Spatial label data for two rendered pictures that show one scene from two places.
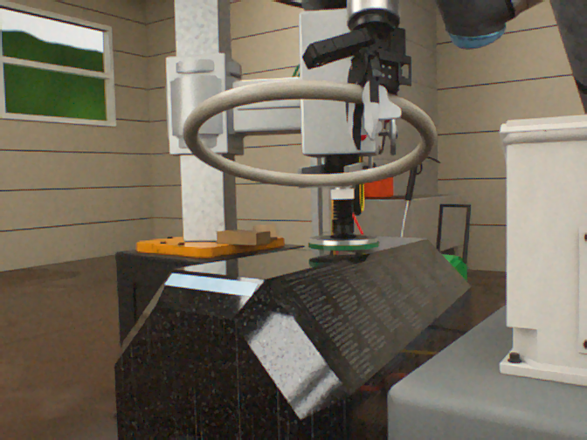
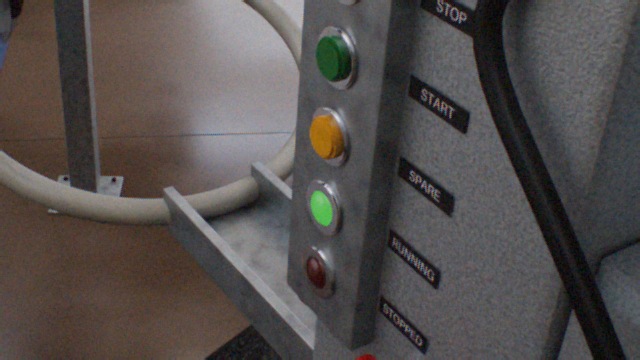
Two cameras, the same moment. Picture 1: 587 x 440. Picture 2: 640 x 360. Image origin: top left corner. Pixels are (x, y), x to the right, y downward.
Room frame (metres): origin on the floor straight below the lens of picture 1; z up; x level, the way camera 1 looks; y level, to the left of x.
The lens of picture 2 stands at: (2.03, -0.61, 1.63)
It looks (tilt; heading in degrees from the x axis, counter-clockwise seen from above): 33 degrees down; 134
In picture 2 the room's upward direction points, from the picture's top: 5 degrees clockwise
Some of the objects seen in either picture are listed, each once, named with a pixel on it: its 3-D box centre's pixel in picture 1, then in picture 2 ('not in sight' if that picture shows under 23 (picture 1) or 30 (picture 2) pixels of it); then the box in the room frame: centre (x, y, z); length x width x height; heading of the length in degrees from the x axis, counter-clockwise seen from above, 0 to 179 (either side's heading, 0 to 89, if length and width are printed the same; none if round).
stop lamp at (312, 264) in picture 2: not in sight; (319, 271); (1.72, -0.27, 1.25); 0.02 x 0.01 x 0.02; 170
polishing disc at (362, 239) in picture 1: (343, 239); not in sight; (1.81, -0.15, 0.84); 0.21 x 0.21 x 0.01
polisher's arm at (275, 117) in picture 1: (251, 108); not in sight; (2.54, 0.17, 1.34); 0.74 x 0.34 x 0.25; 80
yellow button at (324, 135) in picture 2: not in sight; (327, 137); (1.72, -0.27, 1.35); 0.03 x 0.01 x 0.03; 170
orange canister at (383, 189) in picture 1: (381, 182); not in sight; (5.11, -0.77, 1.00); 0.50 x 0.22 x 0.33; 146
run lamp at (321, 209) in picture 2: not in sight; (324, 207); (1.72, -0.27, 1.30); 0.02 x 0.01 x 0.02; 170
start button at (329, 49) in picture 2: not in sight; (334, 58); (1.72, -0.27, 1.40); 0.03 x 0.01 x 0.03; 170
